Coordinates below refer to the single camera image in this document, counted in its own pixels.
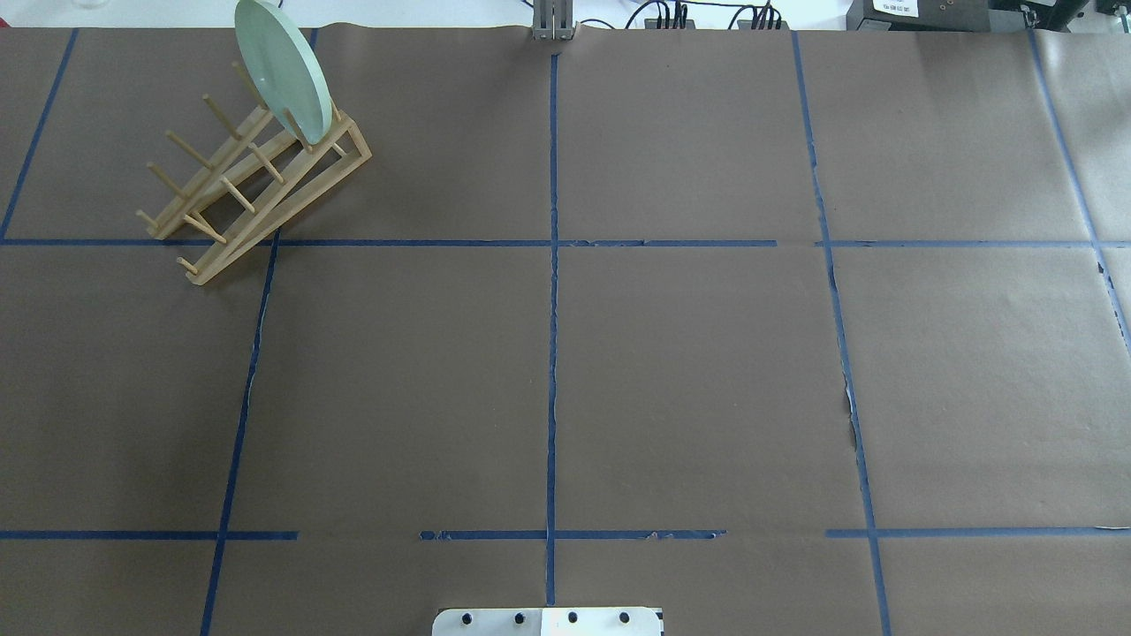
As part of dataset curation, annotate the pale green plate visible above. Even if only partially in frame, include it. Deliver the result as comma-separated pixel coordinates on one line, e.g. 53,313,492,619
234,1,334,145

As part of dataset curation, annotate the wooden dish rack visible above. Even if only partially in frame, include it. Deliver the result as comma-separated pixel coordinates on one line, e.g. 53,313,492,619
136,62,373,285

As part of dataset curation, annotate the black computer box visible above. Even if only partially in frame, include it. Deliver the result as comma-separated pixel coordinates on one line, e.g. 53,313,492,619
845,1,1033,33

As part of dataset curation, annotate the aluminium frame post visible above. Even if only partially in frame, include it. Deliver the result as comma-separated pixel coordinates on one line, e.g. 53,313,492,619
526,0,577,42

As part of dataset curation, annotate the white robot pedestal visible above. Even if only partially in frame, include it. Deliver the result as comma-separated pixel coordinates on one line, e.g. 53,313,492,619
431,605,665,635

